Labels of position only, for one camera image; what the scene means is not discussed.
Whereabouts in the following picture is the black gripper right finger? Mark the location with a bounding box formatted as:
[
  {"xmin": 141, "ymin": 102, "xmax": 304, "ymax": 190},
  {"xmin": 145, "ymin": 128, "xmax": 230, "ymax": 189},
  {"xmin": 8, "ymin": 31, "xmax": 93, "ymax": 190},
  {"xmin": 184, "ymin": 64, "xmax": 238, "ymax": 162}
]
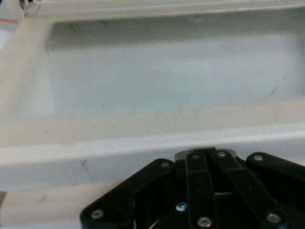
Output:
[{"xmin": 211, "ymin": 151, "xmax": 305, "ymax": 229}]

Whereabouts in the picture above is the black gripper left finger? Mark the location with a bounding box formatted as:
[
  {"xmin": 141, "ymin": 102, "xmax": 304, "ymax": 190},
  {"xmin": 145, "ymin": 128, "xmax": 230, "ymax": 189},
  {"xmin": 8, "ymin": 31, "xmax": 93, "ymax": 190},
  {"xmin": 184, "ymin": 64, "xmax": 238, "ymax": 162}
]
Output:
[{"xmin": 80, "ymin": 152, "xmax": 219, "ymax": 229}]

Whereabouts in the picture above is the white drawer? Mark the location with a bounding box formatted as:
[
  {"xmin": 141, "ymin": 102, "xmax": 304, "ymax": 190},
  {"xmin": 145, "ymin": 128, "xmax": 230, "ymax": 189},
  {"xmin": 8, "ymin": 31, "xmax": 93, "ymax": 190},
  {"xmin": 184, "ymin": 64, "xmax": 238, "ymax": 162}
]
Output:
[{"xmin": 0, "ymin": 9, "xmax": 305, "ymax": 191}]

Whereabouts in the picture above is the white cabinet frame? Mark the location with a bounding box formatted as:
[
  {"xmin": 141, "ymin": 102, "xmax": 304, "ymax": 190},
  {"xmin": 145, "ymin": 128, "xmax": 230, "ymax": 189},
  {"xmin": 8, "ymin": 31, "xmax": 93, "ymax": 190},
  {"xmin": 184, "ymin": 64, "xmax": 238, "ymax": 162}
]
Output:
[{"xmin": 23, "ymin": 0, "xmax": 305, "ymax": 16}]

